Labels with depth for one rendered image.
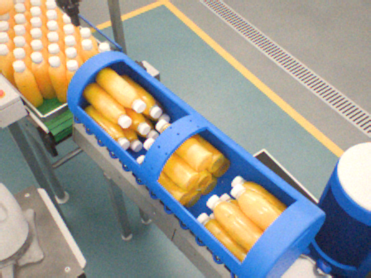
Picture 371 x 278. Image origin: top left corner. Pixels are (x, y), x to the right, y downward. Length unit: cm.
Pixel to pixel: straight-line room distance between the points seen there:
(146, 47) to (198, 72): 50
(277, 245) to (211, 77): 223
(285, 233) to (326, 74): 237
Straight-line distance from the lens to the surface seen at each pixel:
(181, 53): 336
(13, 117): 165
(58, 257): 127
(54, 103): 183
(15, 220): 118
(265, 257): 108
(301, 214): 110
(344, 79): 333
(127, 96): 139
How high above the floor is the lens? 217
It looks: 52 degrees down
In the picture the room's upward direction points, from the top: straight up
